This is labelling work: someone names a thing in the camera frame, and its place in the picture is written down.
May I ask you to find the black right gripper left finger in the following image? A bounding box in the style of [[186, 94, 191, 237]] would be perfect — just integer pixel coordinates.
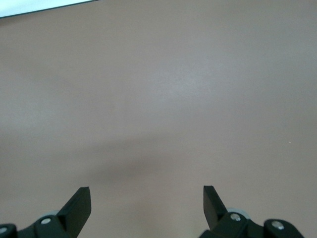
[[0, 186, 93, 238]]

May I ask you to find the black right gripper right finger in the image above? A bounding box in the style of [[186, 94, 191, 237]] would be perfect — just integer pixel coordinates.
[[198, 185, 306, 238]]

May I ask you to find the brown table cover sheet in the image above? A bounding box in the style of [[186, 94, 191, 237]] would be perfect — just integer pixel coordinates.
[[0, 0, 317, 238]]

